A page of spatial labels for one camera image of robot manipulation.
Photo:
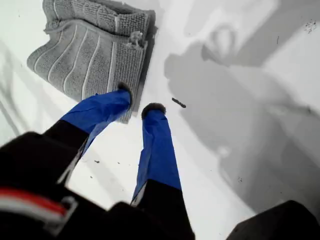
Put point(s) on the grey striped towel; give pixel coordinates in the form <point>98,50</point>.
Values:
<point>82,57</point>

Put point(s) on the small dark debris piece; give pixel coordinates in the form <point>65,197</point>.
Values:
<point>178,102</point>

